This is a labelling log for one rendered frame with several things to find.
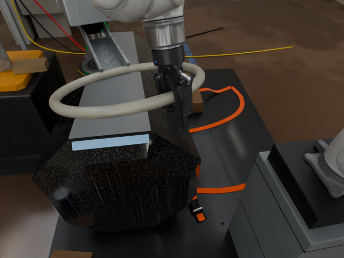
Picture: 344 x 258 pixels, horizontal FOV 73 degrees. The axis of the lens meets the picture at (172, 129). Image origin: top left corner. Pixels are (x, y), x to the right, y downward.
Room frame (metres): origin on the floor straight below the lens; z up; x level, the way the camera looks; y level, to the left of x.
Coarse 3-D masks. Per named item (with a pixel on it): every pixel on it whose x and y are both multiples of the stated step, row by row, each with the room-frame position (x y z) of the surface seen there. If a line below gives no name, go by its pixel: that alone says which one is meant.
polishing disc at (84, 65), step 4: (84, 60) 1.27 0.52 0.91; (88, 60) 1.27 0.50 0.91; (92, 60) 1.27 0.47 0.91; (84, 64) 1.23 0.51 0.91; (88, 64) 1.23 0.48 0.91; (92, 64) 1.23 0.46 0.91; (84, 68) 1.19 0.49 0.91; (88, 68) 1.19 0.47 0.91; (92, 68) 1.19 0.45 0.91; (96, 68) 1.19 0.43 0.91; (88, 72) 1.15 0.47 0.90; (92, 72) 1.14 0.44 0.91; (96, 72) 1.14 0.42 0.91
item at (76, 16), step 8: (64, 0) 1.12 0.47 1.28; (72, 0) 1.13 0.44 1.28; (80, 0) 1.14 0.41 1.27; (88, 0) 1.16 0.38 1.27; (64, 8) 1.12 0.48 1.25; (72, 8) 1.12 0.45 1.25; (80, 8) 1.14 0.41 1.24; (88, 8) 1.15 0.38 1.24; (72, 16) 1.12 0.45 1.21; (80, 16) 1.14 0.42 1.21; (88, 16) 1.15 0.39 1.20; (96, 16) 1.17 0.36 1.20; (104, 16) 1.18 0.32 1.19; (72, 24) 1.12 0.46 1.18; (80, 24) 1.13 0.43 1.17; (88, 24) 1.20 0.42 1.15; (96, 24) 1.21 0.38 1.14
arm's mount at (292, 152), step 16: (288, 144) 0.63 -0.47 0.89; (304, 144) 0.63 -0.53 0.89; (272, 160) 0.60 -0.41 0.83; (288, 160) 0.55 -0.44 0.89; (304, 160) 0.55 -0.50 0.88; (288, 176) 0.50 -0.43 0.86; (304, 176) 0.48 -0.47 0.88; (288, 192) 0.46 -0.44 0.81; (304, 192) 0.41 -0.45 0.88; (320, 192) 0.42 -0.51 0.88; (304, 208) 0.38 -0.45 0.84; (320, 208) 0.36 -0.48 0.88; (336, 208) 0.36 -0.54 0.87; (320, 224) 0.33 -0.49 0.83
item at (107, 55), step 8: (104, 24) 1.23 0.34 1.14; (104, 32) 1.22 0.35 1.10; (88, 40) 1.04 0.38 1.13; (96, 40) 1.14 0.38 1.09; (104, 40) 1.14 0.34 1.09; (112, 40) 1.06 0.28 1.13; (88, 48) 1.06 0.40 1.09; (96, 48) 1.06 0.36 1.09; (104, 48) 1.06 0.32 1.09; (112, 48) 1.06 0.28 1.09; (96, 56) 0.91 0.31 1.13; (104, 56) 0.98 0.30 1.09; (112, 56) 0.99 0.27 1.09; (120, 56) 0.95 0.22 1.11; (96, 64) 0.88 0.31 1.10; (104, 64) 0.92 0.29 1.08; (112, 64) 0.92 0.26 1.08; (120, 64) 0.92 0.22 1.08; (128, 64) 0.86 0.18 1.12
